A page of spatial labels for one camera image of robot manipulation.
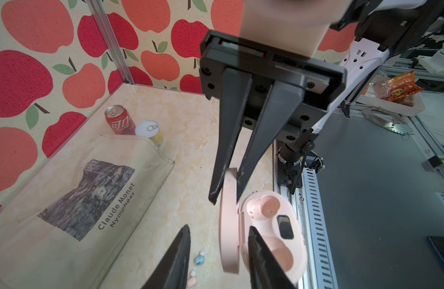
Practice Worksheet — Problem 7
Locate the red cola can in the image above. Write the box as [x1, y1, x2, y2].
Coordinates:
[105, 105, 136, 135]

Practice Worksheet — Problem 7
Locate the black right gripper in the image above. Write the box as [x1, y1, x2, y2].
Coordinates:
[200, 30, 347, 205]

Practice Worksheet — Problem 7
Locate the right aluminium frame post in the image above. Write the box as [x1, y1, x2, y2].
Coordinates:
[86, 0, 135, 84]

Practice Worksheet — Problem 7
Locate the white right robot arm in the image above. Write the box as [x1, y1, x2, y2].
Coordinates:
[199, 1, 444, 204]

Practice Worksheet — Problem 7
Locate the pink earbud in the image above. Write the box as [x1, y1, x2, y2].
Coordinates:
[187, 270, 197, 289]

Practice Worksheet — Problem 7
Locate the blue earbud right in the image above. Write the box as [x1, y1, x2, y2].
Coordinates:
[194, 251, 205, 266]

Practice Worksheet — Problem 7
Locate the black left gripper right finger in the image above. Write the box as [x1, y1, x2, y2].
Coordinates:
[248, 226, 295, 289]

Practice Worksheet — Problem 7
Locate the orange snack bag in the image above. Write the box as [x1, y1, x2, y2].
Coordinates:
[364, 71, 423, 102]

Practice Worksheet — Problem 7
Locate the pink earbud charging case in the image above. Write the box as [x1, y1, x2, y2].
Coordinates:
[219, 168, 308, 284]

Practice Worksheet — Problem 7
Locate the yellow can white lid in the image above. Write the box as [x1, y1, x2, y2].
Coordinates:
[135, 120, 164, 148]

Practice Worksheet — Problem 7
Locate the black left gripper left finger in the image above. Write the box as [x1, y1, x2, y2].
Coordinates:
[141, 225, 191, 289]

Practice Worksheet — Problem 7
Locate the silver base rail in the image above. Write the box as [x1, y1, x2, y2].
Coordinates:
[273, 141, 338, 289]

